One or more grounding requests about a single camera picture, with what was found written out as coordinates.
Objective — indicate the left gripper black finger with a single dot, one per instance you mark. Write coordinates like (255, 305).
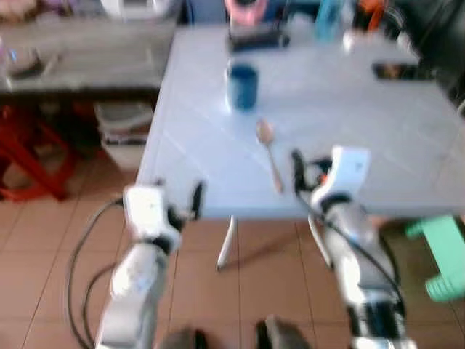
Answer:
(160, 182)
(197, 199)

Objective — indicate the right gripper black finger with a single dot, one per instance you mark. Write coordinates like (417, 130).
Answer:
(297, 171)

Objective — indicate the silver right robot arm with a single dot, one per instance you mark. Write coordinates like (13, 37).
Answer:
(363, 262)

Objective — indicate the white table leg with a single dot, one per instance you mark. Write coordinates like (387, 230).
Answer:
(227, 243)

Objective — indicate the blue mug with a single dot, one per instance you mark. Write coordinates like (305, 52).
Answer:
(242, 87)

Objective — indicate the red plastic stool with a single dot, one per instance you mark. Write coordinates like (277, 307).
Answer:
(29, 153)

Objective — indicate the small white cup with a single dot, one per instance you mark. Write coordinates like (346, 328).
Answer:
(349, 41)

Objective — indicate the green plastic stool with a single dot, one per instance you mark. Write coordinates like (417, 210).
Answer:
(439, 254)

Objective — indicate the grey wooden side table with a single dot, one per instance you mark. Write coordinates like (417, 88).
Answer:
(80, 54)

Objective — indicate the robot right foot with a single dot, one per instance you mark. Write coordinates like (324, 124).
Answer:
(282, 333)

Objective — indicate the teal bottle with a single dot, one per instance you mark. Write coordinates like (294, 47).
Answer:
(328, 18)

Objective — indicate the pink round container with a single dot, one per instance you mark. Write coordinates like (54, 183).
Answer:
(247, 11)

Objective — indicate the orange container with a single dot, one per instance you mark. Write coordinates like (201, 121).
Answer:
(370, 11)

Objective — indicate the white rice cooker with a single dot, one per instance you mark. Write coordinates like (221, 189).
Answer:
(138, 7)

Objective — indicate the dark bowl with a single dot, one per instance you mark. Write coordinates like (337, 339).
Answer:
(25, 65)

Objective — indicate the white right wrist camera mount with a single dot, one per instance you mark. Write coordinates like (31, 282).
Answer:
(347, 171)

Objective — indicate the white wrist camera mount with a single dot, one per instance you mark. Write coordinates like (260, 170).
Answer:
(145, 211)
(347, 171)

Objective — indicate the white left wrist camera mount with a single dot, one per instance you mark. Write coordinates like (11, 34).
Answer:
(145, 211)

